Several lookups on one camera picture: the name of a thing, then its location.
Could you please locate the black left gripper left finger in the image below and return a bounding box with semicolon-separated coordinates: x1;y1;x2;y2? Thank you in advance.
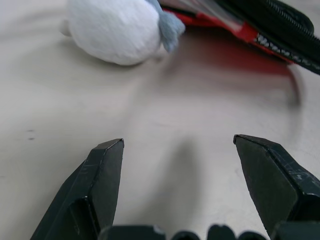
29;138;125;240

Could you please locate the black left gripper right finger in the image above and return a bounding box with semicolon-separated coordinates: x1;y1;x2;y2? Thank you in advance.
233;134;320;240

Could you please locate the red black paddle case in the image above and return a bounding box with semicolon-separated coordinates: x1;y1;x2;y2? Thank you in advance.
159;0;320;76

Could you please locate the grey ball pouch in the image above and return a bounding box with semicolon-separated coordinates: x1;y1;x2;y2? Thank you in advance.
61;0;187;67

